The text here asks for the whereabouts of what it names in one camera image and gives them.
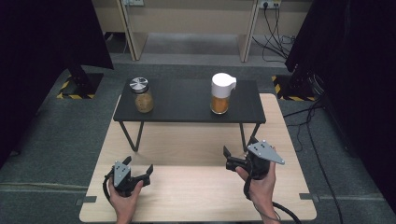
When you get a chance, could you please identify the person's left hand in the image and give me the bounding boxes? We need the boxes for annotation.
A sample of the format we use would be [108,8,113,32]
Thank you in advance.
[107,179,144,216]

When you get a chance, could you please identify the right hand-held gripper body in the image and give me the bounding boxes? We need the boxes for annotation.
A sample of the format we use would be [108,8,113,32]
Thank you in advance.
[246,139,286,181]

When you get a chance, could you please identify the long black floor cable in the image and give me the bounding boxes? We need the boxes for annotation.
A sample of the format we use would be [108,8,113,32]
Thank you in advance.
[282,99,344,224]

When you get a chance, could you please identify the black stand base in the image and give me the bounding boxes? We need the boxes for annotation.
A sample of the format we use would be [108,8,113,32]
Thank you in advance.
[271,63,322,103]
[55,63,105,101]

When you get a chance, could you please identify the grey tape marker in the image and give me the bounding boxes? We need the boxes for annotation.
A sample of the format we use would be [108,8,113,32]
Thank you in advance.
[75,195,98,206]
[298,192,320,203]

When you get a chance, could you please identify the right hand-held gripper black cable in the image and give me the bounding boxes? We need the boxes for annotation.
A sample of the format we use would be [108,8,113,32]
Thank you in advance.
[243,174,303,224]

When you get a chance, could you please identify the glass jar of orange powder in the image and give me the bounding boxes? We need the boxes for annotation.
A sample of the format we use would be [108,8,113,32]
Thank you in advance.
[210,72,237,116]

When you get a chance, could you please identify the left hand-held gripper black cable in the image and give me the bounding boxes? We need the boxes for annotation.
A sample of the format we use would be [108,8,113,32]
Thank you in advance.
[102,169,115,203]

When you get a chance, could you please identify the person's right hand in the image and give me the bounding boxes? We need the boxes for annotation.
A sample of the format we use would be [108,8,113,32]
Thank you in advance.
[235,161,277,216]

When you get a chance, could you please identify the beige wooden desk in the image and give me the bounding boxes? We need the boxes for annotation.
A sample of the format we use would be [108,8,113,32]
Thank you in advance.
[92,0,312,63]

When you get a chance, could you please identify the dark curtain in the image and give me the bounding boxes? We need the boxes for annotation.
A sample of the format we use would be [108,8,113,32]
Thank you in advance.
[0,0,115,167]
[284,0,396,216]

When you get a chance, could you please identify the black floor cables bundle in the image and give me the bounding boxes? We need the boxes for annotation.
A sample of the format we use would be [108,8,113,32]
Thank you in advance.
[251,5,297,63]

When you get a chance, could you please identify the hand-held gripper black cable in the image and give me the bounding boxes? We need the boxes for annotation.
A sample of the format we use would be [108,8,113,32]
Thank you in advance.
[243,174,303,224]
[102,169,115,203]

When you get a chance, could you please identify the glass jar with silver lid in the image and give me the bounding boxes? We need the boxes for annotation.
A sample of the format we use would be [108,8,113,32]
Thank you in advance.
[129,77,155,114]

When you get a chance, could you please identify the small black table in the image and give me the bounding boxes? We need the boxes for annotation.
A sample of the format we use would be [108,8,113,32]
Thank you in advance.
[112,77,267,153]

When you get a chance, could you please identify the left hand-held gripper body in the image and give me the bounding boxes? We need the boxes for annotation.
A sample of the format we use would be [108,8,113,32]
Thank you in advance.
[106,161,144,198]

